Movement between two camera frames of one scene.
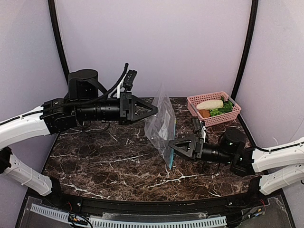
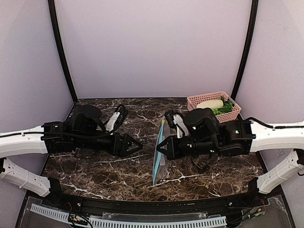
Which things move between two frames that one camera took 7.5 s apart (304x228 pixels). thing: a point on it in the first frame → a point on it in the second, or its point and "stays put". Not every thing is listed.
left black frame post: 53,19 stays put
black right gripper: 198,148 → 175,147
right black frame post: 233,95 stays put
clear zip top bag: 160,128 → 161,161
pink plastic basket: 192,101 stays put
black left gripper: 126,109 → 119,144
